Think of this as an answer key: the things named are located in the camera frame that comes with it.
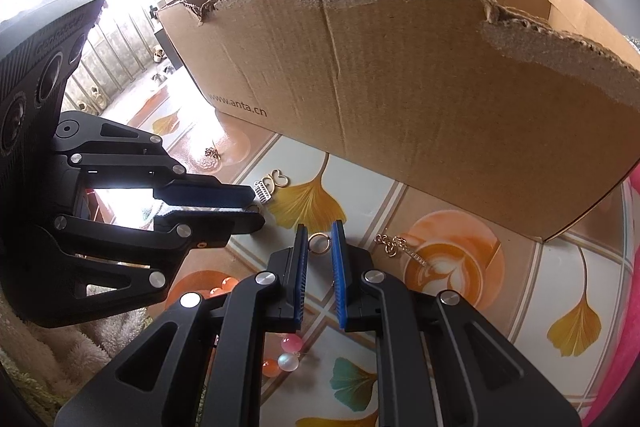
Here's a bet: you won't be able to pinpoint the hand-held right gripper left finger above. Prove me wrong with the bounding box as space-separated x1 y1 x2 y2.
54 223 310 427

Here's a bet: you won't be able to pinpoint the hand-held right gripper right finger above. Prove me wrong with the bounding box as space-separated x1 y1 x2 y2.
331 220 583 427

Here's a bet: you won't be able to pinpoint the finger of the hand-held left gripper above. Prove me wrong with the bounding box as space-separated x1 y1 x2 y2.
55 117 257 210
52 209 267 308

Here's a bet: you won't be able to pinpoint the gold chain bracelet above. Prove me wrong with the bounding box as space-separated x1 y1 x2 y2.
376 233 430 265

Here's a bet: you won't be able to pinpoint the pink orange bead bracelet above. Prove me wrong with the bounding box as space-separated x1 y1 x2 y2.
200 276 305 379

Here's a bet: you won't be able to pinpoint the brown cardboard box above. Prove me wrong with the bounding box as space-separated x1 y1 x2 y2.
156 0 640 243

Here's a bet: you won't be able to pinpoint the metal window railing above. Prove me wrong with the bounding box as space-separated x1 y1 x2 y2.
62 7 176 118

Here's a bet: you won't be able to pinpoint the white shoes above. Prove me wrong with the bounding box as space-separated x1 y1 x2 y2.
150 49 171 82

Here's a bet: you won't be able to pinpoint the white fluffy garment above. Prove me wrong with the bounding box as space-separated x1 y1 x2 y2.
0 292 151 427

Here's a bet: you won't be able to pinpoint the pink floral blanket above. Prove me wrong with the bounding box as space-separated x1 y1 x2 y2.
582 167 640 427

